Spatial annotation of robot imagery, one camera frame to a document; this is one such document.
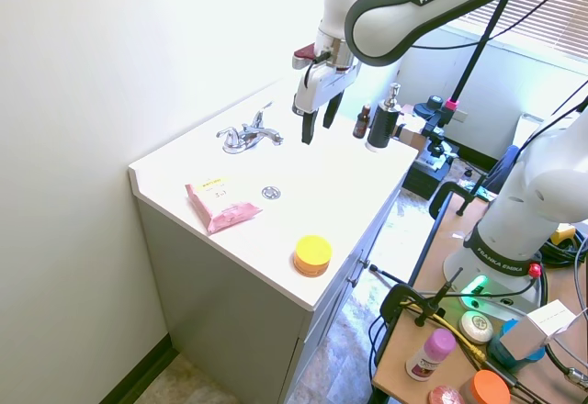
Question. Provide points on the chrome sink drain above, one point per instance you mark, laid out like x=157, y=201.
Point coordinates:
x=271, y=192

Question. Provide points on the pink round soap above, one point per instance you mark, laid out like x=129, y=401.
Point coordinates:
x=445, y=395

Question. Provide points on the yellow lid orange jar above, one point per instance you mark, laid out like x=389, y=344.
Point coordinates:
x=313, y=255

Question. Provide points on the black soap dispenser pump bottle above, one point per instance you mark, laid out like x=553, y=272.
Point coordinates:
x=382, y=125

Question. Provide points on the round white soap tin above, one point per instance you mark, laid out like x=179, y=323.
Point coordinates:
x=476, y=327

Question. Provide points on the small amber dropper bottle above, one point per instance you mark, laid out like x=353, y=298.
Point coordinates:
x=362, y=121

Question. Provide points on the blue round container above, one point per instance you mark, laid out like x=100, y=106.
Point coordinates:
x=507, y=353

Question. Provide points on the white cardboard box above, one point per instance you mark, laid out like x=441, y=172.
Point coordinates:
x=537, y=328

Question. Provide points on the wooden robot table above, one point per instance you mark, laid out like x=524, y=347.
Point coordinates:
x=455, y=330

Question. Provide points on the red emergency stop button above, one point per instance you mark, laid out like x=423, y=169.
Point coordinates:
x=534, y=270

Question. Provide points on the brown cardboard box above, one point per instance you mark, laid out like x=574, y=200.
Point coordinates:
x=408, y=134

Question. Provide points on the orange lid container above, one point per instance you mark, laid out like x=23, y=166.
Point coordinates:
x=489, y=388

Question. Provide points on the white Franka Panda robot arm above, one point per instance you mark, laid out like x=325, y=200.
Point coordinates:
x=528, y=193

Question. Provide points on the pink cap white deodorant bottle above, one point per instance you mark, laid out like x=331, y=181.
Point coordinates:
x=431, y=354

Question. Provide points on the window blinds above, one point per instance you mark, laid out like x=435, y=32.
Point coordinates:
x=528, y=14

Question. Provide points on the pink wipes packet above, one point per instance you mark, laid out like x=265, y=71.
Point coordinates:
x=218, y=204

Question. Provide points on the white sink countertop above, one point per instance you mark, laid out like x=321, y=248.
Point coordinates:
x=294, y=193

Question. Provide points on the dark red wrist camera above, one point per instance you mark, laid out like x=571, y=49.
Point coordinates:
x=303, y=54

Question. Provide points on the grey vanity cabinet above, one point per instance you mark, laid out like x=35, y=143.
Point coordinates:
x=239, y=303

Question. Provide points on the black camera tripod stand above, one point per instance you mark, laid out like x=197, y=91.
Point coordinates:
x=464, y=82

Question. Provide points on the black C-clamp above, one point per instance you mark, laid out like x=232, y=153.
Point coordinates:
x=452, y=195
x=409, y=305

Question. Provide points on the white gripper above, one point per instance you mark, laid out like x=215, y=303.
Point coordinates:
x=321, y=83

